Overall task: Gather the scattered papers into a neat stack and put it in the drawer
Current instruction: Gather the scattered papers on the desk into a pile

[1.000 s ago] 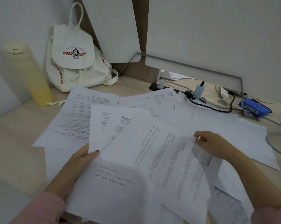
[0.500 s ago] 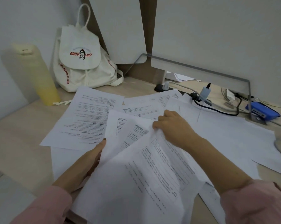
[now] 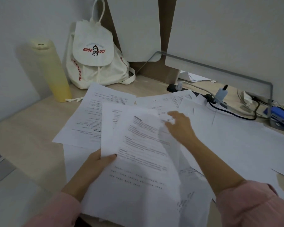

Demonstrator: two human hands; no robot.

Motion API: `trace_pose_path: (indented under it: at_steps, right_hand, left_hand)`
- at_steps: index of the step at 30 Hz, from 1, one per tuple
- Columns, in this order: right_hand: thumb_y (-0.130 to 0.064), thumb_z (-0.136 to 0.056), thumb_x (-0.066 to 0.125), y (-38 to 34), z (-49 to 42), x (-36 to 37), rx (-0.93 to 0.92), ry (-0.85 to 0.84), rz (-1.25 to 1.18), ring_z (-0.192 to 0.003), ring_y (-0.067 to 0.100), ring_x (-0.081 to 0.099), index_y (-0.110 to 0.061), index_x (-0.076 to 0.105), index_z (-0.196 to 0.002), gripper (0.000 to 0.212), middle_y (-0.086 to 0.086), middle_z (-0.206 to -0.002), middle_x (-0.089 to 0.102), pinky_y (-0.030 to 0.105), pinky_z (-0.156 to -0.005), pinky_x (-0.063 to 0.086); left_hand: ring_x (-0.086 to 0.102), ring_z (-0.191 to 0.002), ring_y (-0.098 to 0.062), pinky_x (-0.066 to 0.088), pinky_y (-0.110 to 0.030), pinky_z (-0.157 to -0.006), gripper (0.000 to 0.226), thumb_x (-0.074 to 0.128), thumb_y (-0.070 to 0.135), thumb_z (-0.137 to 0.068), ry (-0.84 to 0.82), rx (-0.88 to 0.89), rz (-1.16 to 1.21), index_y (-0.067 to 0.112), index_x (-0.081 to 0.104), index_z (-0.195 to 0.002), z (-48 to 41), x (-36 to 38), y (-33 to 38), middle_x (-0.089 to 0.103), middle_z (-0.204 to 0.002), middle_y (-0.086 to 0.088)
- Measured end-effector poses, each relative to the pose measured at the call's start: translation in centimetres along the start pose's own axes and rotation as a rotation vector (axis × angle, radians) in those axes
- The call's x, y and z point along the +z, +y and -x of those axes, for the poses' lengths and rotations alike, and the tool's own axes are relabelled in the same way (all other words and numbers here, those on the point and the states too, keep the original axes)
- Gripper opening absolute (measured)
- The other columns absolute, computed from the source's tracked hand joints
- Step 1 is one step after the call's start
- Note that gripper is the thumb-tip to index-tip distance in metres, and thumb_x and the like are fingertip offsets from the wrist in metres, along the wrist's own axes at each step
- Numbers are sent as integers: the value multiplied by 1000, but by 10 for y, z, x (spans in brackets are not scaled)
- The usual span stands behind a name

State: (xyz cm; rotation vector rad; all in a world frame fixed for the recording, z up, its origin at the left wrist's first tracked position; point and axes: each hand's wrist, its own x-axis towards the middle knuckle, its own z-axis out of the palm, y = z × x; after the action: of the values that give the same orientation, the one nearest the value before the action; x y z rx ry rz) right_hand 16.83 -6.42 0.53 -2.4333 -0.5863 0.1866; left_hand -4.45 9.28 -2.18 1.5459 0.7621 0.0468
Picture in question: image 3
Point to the person's right hand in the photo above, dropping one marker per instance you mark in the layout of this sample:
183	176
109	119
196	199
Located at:
183	128

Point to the person's left hand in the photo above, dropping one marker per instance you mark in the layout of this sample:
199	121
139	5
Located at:
94	166

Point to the person's right fingers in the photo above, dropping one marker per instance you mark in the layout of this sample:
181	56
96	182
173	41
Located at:
174	117

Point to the person's left thumb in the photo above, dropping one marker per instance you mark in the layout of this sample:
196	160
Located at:
108	159

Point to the sheaf of printed papers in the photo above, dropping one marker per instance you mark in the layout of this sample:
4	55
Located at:
142	163

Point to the person's left forearm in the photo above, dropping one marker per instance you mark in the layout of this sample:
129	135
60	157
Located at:
72	193

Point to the person's right forearm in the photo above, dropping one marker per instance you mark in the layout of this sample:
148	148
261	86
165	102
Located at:
217	170

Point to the printed paper sheet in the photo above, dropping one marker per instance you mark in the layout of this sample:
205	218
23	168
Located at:
161	101
92	115

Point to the small white plug adapter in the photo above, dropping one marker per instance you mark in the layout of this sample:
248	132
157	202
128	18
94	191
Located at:
179	86

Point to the black power strip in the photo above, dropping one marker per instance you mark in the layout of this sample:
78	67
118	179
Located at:
194	92

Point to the loose white paper scraps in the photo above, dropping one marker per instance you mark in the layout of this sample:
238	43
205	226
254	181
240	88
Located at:
195	76

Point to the white charger plug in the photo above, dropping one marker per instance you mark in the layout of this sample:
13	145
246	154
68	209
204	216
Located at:
220	94

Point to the large blank white paper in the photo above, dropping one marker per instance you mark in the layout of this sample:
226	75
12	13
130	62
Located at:
241	141

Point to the wide white cabinet panel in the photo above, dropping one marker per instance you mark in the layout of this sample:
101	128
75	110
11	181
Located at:
229	33

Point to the blue stapler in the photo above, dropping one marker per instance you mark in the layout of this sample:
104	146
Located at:
277	117

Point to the yellow plastic bottle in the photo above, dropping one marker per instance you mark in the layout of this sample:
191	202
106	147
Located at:
52	70

